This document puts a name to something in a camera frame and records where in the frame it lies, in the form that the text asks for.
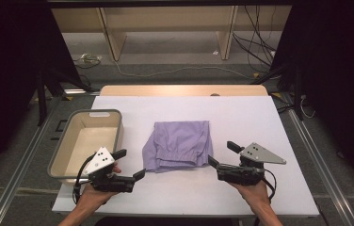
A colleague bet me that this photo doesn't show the short white cable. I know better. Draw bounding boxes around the short white cable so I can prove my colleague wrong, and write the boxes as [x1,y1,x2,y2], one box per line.
[299,95,316,121]

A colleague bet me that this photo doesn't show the aluminium floor rail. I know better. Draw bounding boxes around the aluminium floor rail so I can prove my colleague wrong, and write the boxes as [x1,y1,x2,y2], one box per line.
[0,95,68,226]
[286,107,354,226]

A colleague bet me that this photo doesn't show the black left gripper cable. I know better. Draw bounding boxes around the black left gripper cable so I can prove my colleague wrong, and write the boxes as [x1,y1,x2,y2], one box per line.
[72,153,96,203]

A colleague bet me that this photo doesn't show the purple shorts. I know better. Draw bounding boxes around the purple shorts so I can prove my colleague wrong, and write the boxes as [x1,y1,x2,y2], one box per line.
[141,121,214,173]

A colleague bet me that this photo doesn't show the person's dark clothing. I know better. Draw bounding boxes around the person's dark clothing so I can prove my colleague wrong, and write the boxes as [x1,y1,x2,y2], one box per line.
[93,216,239,226]

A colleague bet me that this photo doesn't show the light wooden table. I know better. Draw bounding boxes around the light wooden table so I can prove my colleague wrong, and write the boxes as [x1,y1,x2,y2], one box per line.
[99,84,269,97]

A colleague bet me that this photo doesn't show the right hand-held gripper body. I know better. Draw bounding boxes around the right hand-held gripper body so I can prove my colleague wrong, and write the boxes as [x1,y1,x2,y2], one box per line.
[217,142,287,186]

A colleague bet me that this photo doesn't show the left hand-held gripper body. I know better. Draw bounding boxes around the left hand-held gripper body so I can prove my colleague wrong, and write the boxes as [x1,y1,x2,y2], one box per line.
[82,146,136,193]

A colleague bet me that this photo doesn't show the person's left hand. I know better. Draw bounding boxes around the person's left hand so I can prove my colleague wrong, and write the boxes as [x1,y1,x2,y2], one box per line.
[79,165,122,206]

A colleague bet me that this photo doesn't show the grey beige plastic basket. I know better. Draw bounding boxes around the grey beige plastic basket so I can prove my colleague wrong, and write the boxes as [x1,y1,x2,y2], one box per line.
[46,108,124,185]

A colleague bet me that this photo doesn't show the black metal bar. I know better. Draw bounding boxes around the black metal bar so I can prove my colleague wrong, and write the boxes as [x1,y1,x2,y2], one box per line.
[46,0,294,9]

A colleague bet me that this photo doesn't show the person's right hand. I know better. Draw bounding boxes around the person's right hand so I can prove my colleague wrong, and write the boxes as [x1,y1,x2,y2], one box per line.
[228,180,272,210]

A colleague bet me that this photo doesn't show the bundle of black cables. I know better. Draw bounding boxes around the bundle of black cables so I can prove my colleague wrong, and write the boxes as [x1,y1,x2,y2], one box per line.
[232,5,277,74]

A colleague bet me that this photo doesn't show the light wooden shelf unit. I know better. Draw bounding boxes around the light wooden shelf unit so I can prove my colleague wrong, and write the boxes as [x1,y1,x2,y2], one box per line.
[51,5,293,62]

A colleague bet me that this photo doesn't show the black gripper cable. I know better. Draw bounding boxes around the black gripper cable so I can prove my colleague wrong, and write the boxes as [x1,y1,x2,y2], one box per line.
[261,169,277,202]
[72,153,96,203]

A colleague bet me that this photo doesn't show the black curtain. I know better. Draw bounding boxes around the black curtain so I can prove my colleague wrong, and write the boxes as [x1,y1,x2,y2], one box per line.
[270,0,354,203]
[0,0,84,187]

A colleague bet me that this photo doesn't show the coiled pale cable bundle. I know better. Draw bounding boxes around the coiled pale cable bundle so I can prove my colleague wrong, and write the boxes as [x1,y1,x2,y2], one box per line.
[72,53,104,70]

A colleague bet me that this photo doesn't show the black floor outlet frame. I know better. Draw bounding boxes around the black floor outlet frame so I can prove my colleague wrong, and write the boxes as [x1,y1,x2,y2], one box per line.
[55,119,69,133]

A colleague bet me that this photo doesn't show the black tripod stand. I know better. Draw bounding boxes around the black tripod stand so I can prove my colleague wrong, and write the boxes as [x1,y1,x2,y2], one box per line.
[252,60,306,121]
[34,65,95,127]

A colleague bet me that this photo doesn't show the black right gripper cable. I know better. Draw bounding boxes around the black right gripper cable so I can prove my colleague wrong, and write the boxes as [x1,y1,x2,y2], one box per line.
[261,169,277,202]

